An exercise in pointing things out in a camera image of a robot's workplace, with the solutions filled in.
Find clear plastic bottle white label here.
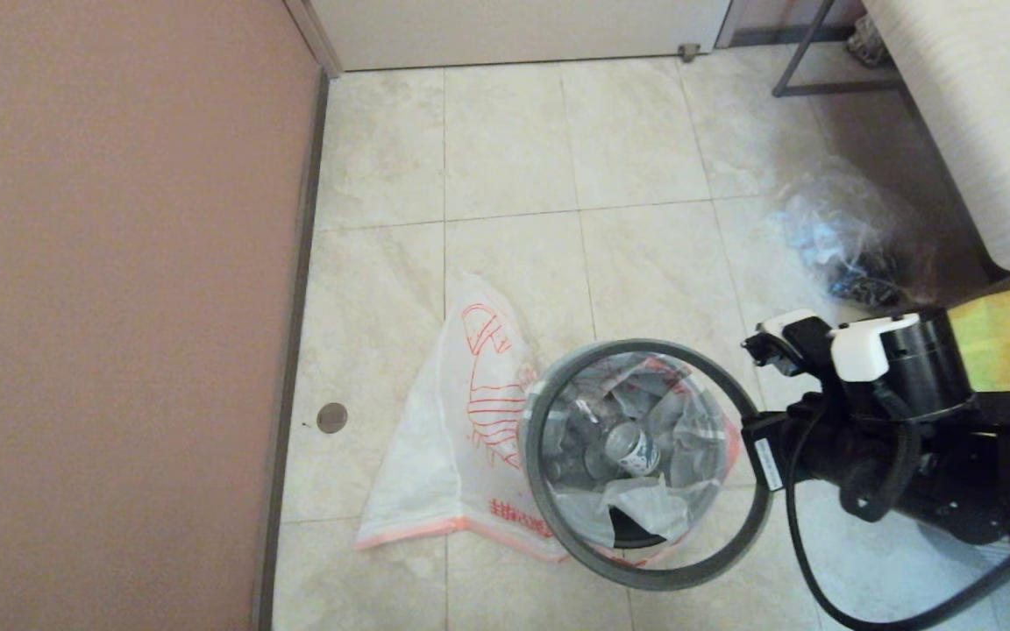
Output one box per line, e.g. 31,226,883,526
603,422,662,477

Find white door frame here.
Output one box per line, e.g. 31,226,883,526
284,0,345,80

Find white door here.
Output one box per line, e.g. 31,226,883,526
308,0,734,73

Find beige wooden table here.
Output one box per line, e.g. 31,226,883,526
860,0,1010,273

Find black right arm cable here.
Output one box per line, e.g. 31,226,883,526
786,412,1010,631

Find grey baseboard strip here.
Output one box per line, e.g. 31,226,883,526
251,70,331,631

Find clear plastic bag dark contents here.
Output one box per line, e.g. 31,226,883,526
772,162,935,309

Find fresh white orange-printed bag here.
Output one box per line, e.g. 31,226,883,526
356,272,569,562

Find dark metal furniture frame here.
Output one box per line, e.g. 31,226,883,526
772,0,918,99

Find grey bin rim ring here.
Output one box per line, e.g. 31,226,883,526
523,338,773,592

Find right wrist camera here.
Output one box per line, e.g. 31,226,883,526
742,309,832,378

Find small grey patterned item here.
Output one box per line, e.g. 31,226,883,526
847,16,890,67

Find black round trash bin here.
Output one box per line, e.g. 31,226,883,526
606,504,690,553

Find white bag pink rim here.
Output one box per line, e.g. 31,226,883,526
527,351,743,566

